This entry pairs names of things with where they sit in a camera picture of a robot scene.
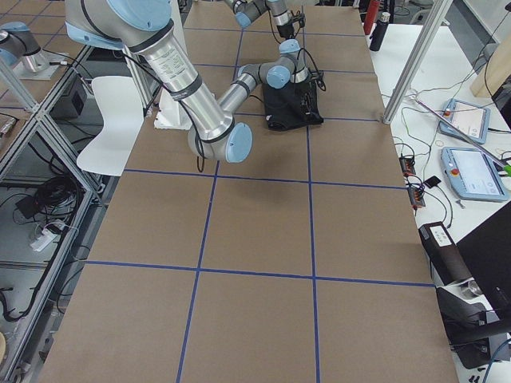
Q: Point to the upper teach pendant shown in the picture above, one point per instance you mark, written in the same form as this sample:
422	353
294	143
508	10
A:
468	118

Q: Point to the teach pendant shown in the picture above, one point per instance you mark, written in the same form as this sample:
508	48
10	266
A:
472	175
468	118

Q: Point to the white chair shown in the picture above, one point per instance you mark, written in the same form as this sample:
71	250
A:
122	113

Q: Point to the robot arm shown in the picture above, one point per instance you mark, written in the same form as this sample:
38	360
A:
247	12
146	28

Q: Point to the aluminium frame post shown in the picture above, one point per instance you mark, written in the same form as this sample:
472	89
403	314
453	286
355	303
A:
421	46

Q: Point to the red bottle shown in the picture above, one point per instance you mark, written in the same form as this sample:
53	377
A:
371	14

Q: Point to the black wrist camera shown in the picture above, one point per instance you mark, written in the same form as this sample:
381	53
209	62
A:
298	18

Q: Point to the black box with label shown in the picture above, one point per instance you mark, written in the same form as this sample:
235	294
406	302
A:
443	253

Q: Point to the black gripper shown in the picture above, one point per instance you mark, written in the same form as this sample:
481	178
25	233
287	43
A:
302	86
285	31

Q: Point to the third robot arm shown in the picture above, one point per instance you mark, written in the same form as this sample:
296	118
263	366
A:
18	44

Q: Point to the black printed t-shirt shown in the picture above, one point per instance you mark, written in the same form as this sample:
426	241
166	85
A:
282	112

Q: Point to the black bottle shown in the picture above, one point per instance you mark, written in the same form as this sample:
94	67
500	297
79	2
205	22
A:
379	32

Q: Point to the black monitor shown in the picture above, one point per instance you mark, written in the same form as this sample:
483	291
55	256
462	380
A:
486	253

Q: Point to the white power strip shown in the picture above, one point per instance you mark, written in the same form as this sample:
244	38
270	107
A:
48	234

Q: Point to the lower teach pendant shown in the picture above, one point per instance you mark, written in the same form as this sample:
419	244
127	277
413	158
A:
472	175

